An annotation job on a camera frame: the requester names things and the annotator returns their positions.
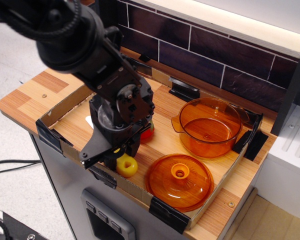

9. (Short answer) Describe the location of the white knife yellow handle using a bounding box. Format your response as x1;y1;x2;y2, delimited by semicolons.
80;116;138;178

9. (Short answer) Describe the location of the black floor cable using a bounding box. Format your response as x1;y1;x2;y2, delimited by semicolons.
0;159;42;175

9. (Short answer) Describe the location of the orange transparent pot lid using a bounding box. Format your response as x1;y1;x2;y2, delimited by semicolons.
145;154;214;213

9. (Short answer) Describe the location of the dark post right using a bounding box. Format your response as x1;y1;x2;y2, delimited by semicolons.
271;59;300;136

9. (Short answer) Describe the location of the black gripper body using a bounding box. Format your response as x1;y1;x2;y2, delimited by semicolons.
79;96;153;170

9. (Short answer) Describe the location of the red plastic strawberry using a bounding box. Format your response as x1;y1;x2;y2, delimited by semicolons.
140;120;155;140

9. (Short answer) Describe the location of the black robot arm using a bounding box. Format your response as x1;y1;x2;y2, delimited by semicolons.
0;0;155;170

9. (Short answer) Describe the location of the orange transparent pot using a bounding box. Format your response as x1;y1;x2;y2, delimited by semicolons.
171;97;250;159

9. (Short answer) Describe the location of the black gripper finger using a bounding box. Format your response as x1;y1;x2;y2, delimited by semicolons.
103;156;117;172
123;136;141;157

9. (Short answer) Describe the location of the grey oven control panel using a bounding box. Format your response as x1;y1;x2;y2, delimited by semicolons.
81;189;136;240

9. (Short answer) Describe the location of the cardboard fence with black tape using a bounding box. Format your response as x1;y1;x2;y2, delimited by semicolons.
33;60;276;240

